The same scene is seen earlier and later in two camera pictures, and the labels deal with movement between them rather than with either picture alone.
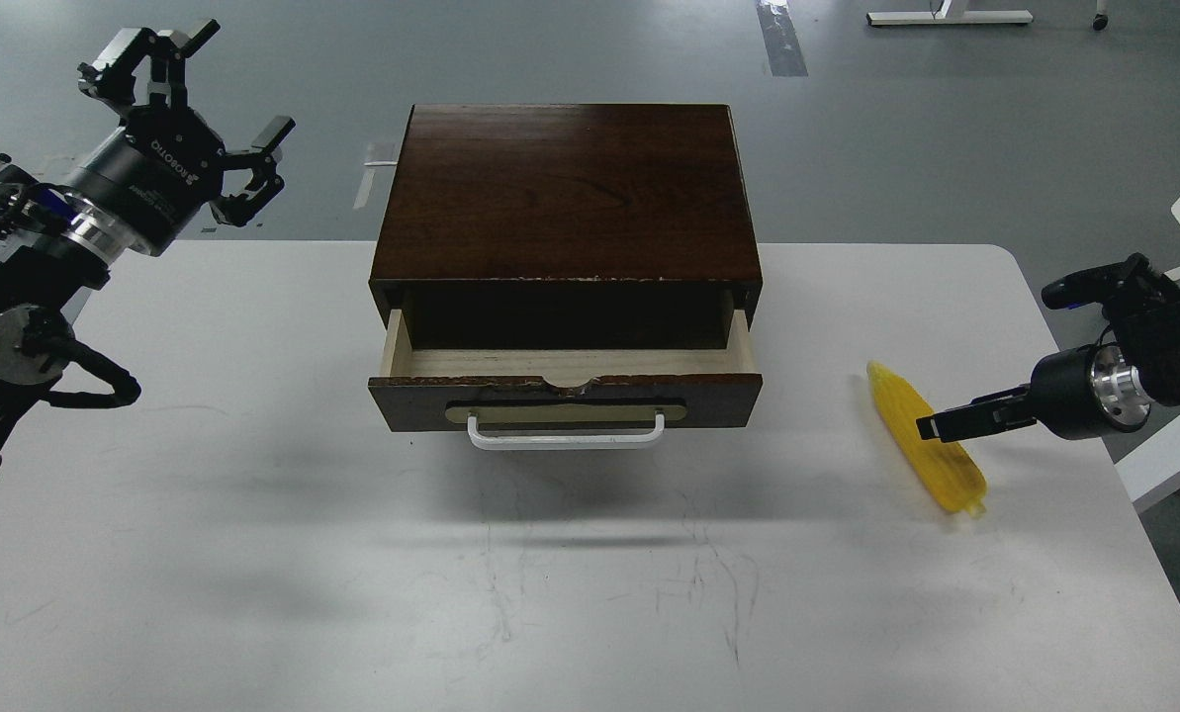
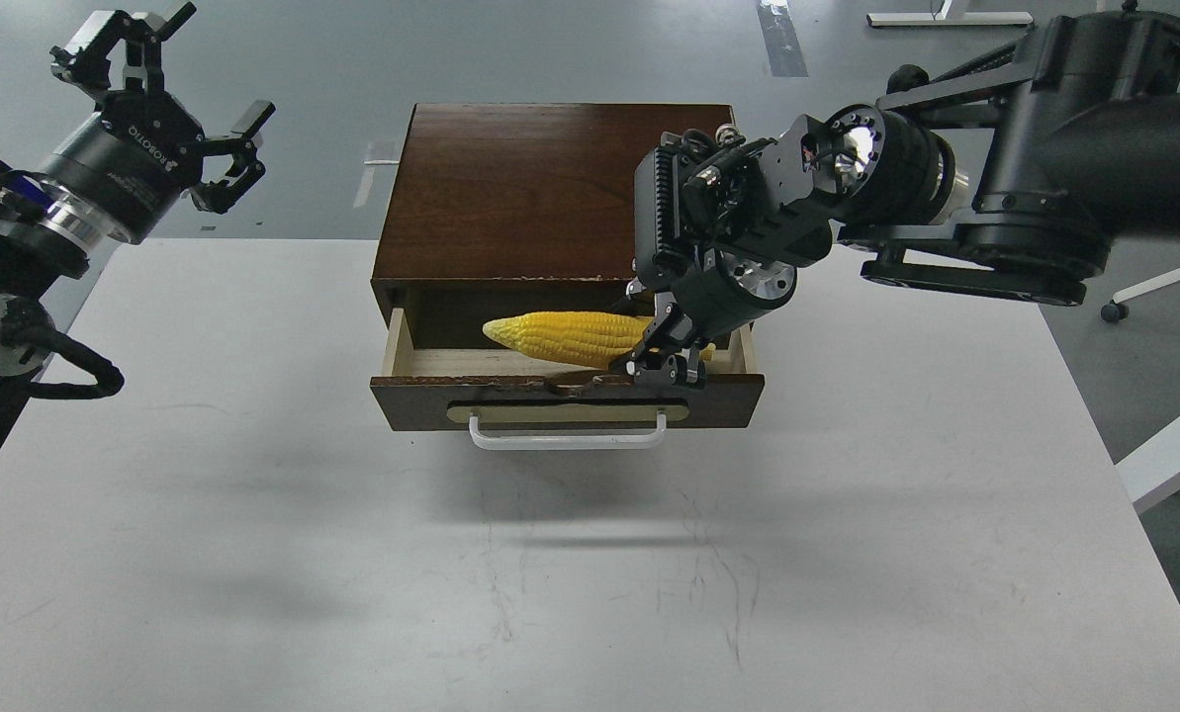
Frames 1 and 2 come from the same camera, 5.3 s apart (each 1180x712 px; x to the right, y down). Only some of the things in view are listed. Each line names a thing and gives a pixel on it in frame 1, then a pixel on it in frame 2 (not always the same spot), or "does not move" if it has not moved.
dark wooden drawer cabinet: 566,226 does not move
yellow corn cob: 956,484 → 590,338
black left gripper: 147,179 → 123,171
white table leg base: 944,16 does not move
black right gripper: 1078,394 → 700,292
